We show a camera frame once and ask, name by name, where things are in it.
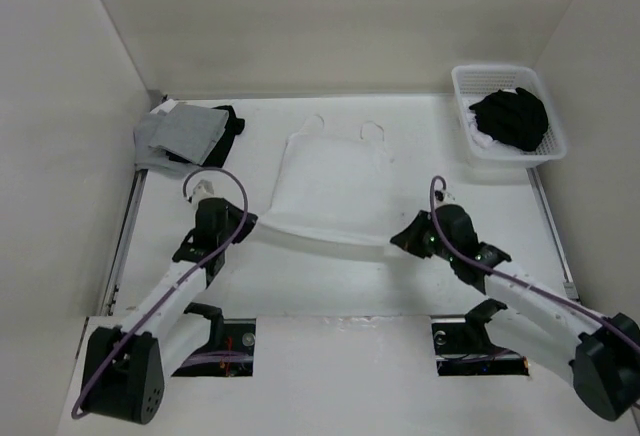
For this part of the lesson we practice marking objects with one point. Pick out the white tank top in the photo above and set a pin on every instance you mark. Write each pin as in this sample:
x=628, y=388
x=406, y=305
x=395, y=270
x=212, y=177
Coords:
x=333, y=195

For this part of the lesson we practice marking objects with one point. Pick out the white plastic basket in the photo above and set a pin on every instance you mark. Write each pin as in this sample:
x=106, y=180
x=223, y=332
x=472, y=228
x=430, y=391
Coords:
x=472, y=83

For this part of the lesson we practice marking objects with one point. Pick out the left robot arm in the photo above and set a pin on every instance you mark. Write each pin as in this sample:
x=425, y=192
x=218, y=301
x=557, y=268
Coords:
x=127, y=365

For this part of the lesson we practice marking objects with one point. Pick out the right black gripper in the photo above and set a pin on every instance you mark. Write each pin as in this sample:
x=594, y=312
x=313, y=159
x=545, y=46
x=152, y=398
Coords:
x=408, y=239

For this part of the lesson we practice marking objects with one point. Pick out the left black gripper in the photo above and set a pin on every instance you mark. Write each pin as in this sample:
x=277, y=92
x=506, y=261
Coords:
x=251, y=220

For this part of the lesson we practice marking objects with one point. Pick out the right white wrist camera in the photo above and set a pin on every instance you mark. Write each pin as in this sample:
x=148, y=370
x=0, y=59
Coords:
x=443, y=197

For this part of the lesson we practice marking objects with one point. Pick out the light grey folded tank top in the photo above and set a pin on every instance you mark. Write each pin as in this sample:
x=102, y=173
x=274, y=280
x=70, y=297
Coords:
x=156, y=160

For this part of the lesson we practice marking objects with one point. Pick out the white garment in basket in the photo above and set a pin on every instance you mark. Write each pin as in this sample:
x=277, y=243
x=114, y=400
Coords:
x=481, y=139

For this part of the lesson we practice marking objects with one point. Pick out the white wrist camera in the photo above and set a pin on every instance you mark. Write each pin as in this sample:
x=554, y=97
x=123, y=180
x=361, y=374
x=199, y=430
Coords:
x=443, y=197
x=203, y=190

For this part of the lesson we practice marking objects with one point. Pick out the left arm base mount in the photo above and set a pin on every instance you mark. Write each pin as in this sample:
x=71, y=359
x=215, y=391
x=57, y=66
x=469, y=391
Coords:
x=229, y=351

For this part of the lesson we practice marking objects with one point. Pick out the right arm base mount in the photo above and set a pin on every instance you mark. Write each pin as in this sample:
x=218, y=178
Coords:
x=463, y=348

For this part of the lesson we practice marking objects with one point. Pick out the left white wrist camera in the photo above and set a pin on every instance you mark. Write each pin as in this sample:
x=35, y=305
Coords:
x=203, y=190

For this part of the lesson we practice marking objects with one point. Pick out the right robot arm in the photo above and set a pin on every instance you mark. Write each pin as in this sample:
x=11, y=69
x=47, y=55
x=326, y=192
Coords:
x=597, y=356

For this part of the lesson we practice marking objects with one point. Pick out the black tank top in basket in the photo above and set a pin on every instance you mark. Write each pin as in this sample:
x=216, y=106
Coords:
x=515, y=118

